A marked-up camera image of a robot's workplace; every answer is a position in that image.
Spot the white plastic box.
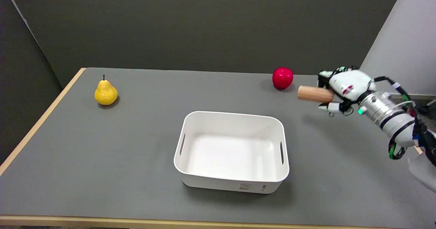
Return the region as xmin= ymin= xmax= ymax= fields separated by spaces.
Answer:
xmin=174 ymin=111 xmax=290 ymax=194

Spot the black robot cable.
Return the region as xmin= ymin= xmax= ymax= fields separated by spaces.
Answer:
xmin=373 ymin=76 xmax=436 ymax=160

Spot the red apple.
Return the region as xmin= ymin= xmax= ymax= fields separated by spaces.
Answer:
xmin=272 ymin=67 xmax=294 ymax=90

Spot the wooden cylinder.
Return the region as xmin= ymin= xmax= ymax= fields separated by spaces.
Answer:
xmin=297 ymin=85 xmax=334 ymax=103

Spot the yellow pear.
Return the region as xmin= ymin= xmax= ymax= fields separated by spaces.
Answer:
xmin=94 ymin=75 xmax=118 ymax=106

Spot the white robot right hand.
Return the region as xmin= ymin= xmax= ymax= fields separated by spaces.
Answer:
xmin=317 ymin=66 xmax=378 ymax=117

